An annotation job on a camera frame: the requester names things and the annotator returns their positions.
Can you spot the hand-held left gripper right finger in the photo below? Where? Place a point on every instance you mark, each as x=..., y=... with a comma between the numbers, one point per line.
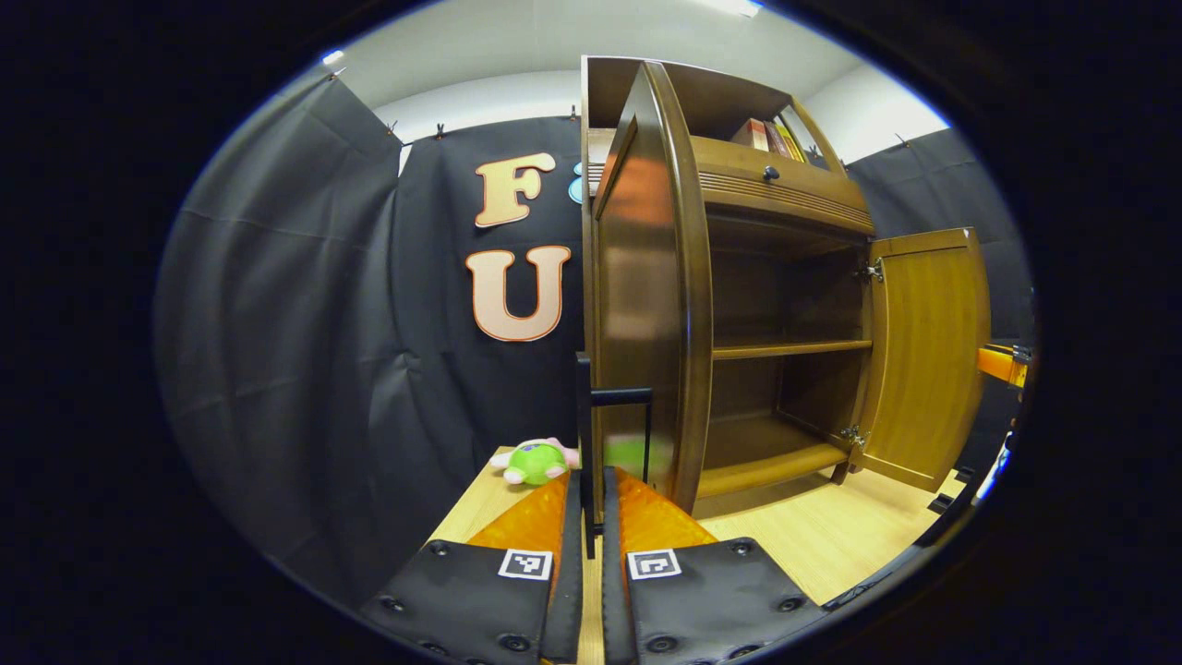
x=617, y=610

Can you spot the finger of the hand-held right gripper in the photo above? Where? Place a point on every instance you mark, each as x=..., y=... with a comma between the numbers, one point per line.
x=1002, y=365

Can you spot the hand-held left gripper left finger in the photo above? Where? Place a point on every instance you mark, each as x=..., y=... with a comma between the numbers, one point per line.
x=565, y=610

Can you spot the wooden shoe cabinet door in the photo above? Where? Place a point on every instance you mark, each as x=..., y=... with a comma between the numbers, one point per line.
x=646, y=305
x=928, y=360

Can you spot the wooden double-door shoe cabinet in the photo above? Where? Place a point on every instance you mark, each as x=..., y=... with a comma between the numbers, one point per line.
x=785, y=194

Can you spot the metal door hinge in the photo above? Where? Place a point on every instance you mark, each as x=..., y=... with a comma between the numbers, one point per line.
x=870, y=272
x=854, y=436

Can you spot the wooden cabinet drawer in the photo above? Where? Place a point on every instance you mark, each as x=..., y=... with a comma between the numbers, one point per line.
x=785, y=185

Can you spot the green plush toy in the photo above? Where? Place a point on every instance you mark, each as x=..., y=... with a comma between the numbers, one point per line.
x=536, y=462

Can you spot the wooden inner shelf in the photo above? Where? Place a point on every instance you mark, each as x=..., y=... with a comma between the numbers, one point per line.
x=794, y=349

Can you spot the brown book with red spine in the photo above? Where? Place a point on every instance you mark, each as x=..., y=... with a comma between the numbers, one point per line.
x=777, y=140

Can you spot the orange and white book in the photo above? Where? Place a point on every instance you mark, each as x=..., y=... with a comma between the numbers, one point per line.
x=753, y=136

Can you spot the black backdrop cloth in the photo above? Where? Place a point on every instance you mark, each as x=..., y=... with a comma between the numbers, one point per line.
x=305, y=351

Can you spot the small ceiling light panel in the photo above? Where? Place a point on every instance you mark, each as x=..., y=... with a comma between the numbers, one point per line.
x=333, y=57

